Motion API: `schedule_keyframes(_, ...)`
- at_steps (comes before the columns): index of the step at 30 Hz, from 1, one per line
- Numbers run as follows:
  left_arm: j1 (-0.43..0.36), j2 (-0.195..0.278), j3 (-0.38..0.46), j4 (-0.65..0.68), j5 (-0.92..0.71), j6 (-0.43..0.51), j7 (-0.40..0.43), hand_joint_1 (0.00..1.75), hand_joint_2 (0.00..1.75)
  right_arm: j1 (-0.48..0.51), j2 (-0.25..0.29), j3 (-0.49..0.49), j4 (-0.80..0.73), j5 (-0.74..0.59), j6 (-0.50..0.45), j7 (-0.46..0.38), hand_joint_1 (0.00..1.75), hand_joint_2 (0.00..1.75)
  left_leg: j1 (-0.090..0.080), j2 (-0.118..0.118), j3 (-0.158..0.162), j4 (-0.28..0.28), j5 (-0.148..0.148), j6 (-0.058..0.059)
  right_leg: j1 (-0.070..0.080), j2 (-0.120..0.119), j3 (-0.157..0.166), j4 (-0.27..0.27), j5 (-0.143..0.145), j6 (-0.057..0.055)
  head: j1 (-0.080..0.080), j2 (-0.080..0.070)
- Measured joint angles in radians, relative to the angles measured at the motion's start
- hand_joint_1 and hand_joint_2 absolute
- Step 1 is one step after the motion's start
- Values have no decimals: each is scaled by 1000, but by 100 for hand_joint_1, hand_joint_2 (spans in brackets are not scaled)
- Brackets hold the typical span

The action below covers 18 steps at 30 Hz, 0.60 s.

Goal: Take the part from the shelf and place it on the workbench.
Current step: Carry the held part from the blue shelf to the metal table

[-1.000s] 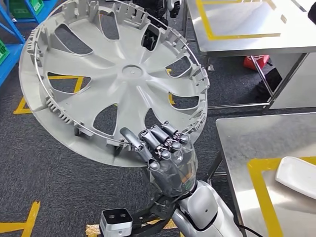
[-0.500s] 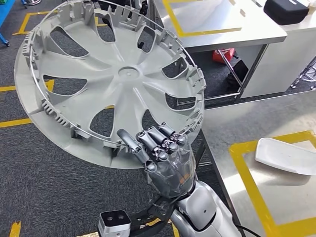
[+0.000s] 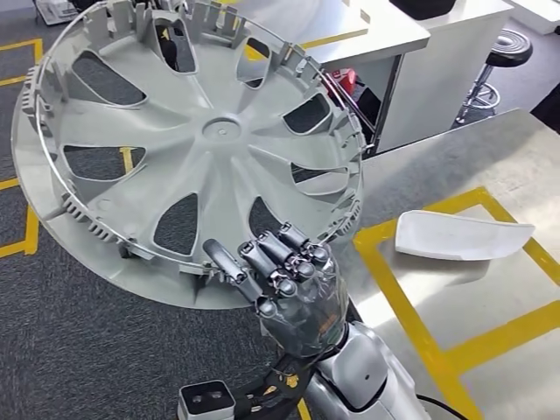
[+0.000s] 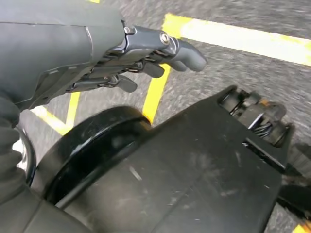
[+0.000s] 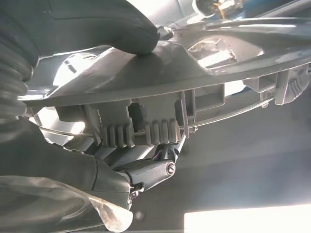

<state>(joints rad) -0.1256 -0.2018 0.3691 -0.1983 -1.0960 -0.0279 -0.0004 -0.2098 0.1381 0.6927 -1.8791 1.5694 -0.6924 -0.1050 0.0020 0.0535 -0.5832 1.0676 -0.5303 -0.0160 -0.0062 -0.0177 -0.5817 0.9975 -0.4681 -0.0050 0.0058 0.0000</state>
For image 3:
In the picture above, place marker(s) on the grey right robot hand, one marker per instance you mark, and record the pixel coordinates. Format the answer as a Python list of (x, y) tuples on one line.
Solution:
[(306, 313)]

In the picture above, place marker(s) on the grey plastic wheel cover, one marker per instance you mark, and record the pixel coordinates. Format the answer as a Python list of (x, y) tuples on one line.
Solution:
[(210, 162)]

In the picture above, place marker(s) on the yellow workbench tape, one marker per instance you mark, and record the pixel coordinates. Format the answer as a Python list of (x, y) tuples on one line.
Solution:
[(411, 313), (332, 39)]

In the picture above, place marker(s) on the white curved plastic part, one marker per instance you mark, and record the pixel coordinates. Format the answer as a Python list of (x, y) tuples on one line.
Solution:
[(455, 235)]

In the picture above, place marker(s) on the black bag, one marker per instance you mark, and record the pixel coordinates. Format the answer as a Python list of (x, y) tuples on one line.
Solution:
[(370, 110)]

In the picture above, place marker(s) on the red item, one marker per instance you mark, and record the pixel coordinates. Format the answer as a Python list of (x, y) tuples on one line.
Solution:
[(346, 80)]

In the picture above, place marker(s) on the white desk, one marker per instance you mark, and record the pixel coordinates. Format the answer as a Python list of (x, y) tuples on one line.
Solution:
[(437, 75)]

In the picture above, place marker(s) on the black stool with chrome base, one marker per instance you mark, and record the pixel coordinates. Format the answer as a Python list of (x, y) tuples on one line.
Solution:
[(509, 49)]

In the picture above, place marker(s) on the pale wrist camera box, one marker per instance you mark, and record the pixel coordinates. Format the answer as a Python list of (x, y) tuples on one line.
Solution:
[(205, 400)]

